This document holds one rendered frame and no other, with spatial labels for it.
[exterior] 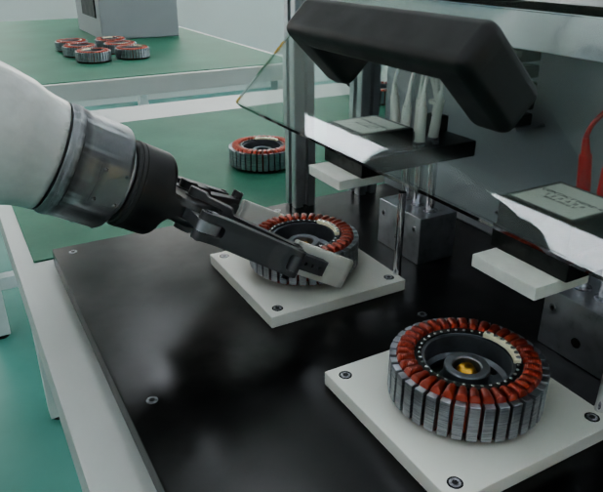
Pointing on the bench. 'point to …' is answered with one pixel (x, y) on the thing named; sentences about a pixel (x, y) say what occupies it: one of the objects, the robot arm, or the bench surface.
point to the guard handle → (421, 54)
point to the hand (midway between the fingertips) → (301, 246)
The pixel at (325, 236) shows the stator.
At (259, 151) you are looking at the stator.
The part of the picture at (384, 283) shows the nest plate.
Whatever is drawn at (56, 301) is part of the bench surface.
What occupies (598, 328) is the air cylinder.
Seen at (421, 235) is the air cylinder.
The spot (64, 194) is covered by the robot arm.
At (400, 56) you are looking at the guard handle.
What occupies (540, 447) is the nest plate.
